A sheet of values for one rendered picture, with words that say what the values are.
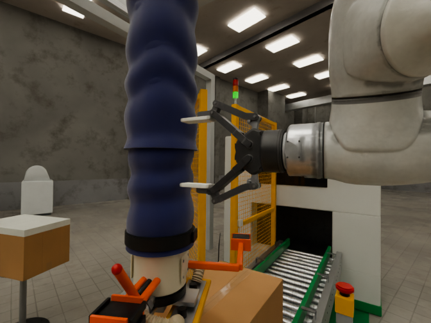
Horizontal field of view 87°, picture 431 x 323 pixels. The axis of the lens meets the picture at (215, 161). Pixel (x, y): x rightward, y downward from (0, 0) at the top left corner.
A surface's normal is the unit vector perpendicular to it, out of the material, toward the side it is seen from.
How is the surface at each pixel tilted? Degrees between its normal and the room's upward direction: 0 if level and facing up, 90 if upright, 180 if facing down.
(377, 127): 104
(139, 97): 76
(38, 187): 90
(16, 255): 90
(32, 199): 90
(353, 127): 98
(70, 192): 90
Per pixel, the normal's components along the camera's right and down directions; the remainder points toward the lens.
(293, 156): -0.47, -0.02
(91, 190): 0.66, 0.00
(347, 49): -0.95, 0.22
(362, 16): -0.94, 0.04
